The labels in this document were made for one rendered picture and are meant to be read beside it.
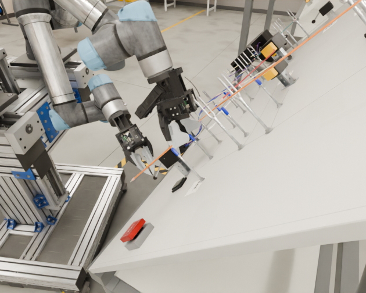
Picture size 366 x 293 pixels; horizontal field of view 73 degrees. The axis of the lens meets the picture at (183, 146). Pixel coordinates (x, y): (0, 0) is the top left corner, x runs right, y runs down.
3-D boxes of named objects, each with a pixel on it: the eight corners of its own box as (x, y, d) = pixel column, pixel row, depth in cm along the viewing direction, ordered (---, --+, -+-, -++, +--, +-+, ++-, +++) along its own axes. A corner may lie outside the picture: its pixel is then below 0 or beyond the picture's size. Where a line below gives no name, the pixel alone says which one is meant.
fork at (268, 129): (271, 132, 46) (219, 74, 44) (264, 136, 47) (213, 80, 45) (274, 126, 47) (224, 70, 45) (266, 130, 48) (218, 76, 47)
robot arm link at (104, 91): (108, 83, 88) (108, 68, 80) (123, 109, 86) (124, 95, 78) (87, 90, 85) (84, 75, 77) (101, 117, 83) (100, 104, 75)
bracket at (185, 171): (188, 170, 74) (176, 158, 74) (193, 166, 73) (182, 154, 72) (182, 179, 71) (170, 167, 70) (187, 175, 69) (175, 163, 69)
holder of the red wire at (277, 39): (304, 45, 94) (285, 24, 93) (290, 62, 88) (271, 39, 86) (293, 53, 98) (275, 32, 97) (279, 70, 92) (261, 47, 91)
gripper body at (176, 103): (190, 120, 58) (171, 71, 54) (161, 127, 63) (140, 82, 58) (200, 109, 64) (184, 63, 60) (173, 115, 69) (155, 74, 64)
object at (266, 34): (290, 46, 122) (271, 24, 120) (282, 59, 110) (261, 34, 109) (279, 56, 127) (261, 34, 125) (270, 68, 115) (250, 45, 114)
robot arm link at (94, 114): (83, 111, 93) (79, 95, 83) (112, 103, 97) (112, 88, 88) (90, 129, 92) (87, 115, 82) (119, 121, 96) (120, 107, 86)
